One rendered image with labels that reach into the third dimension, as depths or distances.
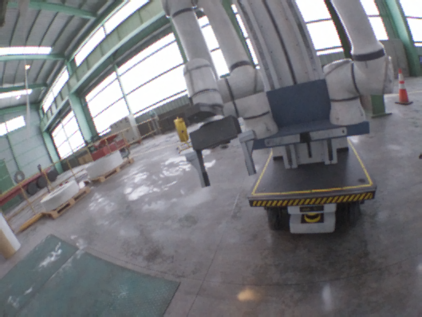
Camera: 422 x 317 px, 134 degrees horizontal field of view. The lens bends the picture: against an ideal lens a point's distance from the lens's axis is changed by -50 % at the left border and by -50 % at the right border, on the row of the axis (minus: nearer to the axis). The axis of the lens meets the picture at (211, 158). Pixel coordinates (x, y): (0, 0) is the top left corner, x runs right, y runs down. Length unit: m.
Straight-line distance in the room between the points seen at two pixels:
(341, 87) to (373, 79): 0.16
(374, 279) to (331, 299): 0.23
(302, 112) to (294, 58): 0.31
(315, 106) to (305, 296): 0.93
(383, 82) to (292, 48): 0.54
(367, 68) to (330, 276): 0.90
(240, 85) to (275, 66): 0.52
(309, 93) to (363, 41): 0.42
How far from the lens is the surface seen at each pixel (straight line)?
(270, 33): 1.12
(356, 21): 0.78
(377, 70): 0.80
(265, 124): 0.91
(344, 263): 1.03
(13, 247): 4.29
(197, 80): 0.50
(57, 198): 4.49
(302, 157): 1.19
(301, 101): 1.01
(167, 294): 1.14
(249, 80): 0.61
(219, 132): 0.44
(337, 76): 0.86
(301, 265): 1.02
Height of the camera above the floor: 0.85
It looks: 17 degrees down
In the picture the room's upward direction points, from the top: 20 degrees counter-clockwise
